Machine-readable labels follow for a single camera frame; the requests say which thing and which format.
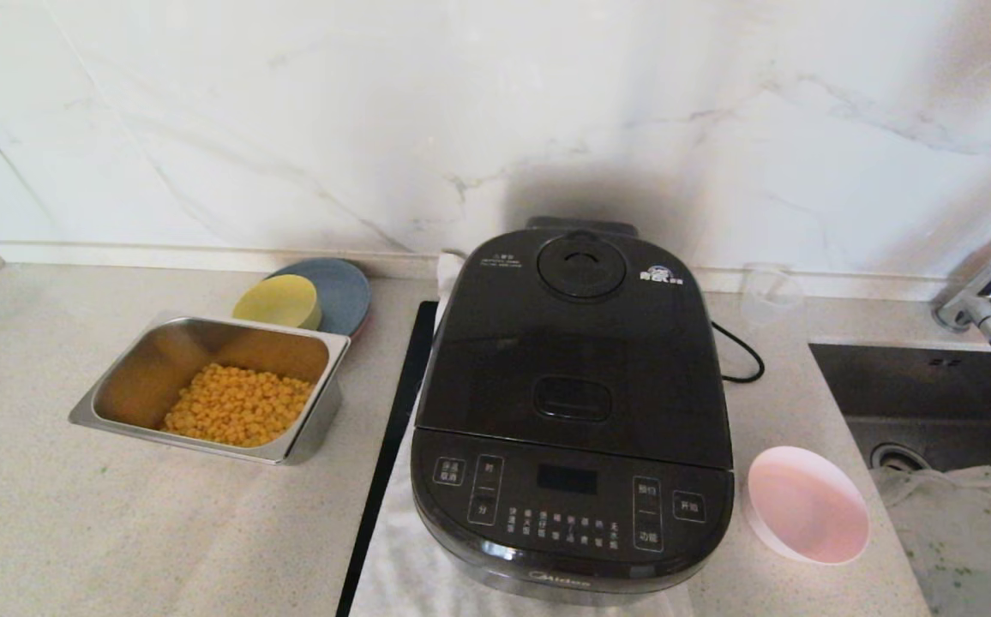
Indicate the black rice cooker lid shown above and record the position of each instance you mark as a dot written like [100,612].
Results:
[573,343]

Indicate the white round bowl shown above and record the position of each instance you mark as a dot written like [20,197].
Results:
[804,506]

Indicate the yellow bowl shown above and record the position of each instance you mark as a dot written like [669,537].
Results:
[277,302]

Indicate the blue grey plate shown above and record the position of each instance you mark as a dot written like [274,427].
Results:
[345,296]

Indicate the long black strip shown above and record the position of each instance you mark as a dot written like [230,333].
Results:
[394,428]

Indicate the white towel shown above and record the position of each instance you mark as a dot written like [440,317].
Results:
[401,566]

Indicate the clear measuring cup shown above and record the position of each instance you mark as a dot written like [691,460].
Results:
[770,296]

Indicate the yellow corn kernels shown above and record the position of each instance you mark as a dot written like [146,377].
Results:
[238,407]

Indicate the stainless steel tray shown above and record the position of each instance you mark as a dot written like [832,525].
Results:
[157,360]

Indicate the round sink drain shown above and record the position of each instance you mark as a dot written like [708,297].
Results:
[894,458]

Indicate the stainless steel sink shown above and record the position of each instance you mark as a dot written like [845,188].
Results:
[915,394]

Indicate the chrome faucet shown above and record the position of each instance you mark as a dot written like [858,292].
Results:
[988,313]

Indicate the white cloth with green bits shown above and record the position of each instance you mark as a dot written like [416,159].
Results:
[958,531]

